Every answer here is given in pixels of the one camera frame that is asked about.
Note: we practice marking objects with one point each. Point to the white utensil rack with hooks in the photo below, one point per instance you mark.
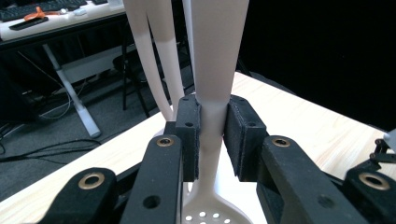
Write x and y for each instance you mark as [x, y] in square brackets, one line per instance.
[236, 191]

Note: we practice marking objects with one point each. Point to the white desk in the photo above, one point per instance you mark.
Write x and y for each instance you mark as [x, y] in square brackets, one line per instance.
[62, 21]

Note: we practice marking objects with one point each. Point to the black folding chair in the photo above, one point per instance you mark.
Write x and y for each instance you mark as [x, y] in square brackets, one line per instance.
[130, 65]

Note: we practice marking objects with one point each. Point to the black keyboard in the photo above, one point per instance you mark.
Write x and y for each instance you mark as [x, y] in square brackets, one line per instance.
[31, 9]

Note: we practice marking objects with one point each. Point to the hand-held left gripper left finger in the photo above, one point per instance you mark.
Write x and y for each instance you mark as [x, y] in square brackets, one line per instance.
[190, 140]

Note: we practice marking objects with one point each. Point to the orange tool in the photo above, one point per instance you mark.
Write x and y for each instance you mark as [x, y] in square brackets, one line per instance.
[39, 14]

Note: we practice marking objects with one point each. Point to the small white object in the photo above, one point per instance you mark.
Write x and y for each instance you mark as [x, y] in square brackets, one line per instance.
[80, 11]

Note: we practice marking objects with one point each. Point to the black curtain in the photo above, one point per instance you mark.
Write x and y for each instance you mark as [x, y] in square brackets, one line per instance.
[327, 46]

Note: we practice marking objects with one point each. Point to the grey slotted spatula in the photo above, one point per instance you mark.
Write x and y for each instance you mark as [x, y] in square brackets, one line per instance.
[137, 18]

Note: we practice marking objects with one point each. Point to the flat black device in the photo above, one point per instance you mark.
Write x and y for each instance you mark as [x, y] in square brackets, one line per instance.
[28, 23]

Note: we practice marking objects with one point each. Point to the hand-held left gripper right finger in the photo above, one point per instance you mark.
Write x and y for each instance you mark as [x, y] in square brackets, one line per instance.
[246, 140]

